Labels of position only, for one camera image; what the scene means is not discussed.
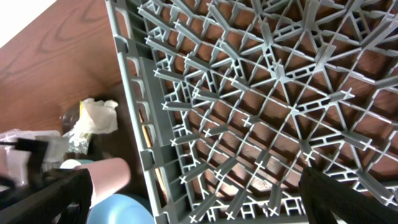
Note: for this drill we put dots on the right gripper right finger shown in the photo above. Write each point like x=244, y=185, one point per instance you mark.
x=324, y=198

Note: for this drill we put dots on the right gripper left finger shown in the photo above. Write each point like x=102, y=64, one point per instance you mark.
x=63, y=197

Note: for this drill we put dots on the pink cup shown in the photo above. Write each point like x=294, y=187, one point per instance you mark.
x=107, y=176

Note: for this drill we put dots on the large blue plate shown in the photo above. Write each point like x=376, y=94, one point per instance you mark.
x=121, y=209

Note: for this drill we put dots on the white napkin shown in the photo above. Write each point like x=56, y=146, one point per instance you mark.
x=99, y=117

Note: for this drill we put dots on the yellow green wrapper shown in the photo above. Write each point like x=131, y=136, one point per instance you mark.
x=81, y=108

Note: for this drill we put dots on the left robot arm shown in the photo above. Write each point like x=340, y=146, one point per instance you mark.
x=37, y=150

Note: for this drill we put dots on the grey plastic dishwasher rack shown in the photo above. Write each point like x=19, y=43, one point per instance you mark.
x=238, y=97

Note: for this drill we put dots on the small blue rice dish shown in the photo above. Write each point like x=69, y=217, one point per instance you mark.
x=75, y=163

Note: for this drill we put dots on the brown serving tray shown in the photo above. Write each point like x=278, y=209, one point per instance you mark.
x=120, y=143

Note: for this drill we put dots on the right wooden chopstick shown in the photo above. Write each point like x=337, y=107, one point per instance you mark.
x=161, y=184

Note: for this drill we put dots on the wooden chopstick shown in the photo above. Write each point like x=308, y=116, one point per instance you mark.
x=161, y=184
x=145, y=133

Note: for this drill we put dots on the left wooden chopstick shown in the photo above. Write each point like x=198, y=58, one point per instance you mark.
x=145, y=133

